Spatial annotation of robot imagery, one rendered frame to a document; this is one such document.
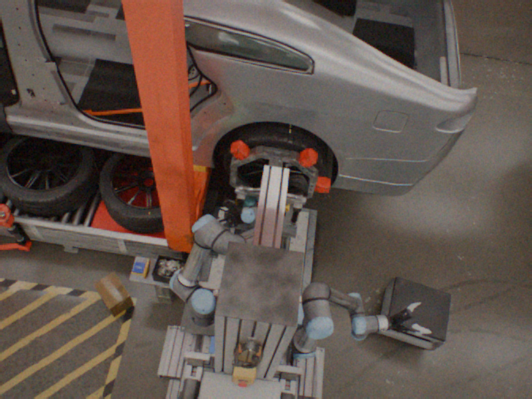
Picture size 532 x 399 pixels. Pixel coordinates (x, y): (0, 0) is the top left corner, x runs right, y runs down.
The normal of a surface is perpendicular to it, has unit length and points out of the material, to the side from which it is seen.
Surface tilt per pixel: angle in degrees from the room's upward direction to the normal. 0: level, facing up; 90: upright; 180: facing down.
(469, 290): 0
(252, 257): 0
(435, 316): 0
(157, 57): 90
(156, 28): 90
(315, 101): 90
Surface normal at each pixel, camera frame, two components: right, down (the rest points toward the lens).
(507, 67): 0.09, -0.51
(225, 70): -0.11, 0.75
